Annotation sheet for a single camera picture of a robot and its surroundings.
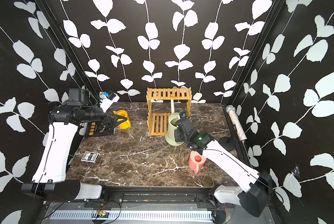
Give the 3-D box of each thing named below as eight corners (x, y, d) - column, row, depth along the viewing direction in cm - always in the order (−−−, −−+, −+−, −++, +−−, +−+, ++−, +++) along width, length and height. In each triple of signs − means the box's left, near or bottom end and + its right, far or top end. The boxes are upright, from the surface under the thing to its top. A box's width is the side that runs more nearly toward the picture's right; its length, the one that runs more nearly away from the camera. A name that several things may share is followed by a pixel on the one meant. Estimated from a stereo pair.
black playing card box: (82, 161, 90) (80, 159, 88) (87, 152, 94) (85, 151, 92) (95, 163, 89) (94, 161, 87) (99, 154, 93) (98, 153, 91)
